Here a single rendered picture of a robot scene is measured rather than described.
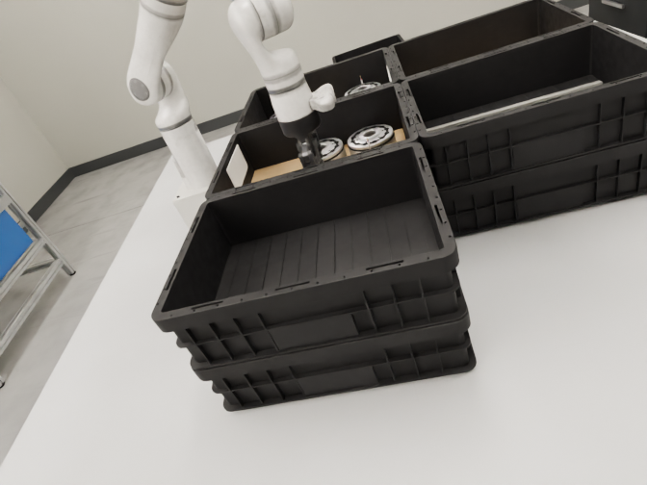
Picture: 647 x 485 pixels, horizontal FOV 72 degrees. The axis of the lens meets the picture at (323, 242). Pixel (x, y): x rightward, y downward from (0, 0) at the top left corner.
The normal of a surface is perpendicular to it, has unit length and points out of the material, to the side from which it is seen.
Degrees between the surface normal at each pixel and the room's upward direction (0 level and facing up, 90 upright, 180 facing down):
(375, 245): 0
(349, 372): 90
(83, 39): 90
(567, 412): 0
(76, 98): 90
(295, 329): 90
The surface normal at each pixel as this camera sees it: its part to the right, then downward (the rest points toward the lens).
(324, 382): -0.03, 0.61
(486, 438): -0.31, -0.76
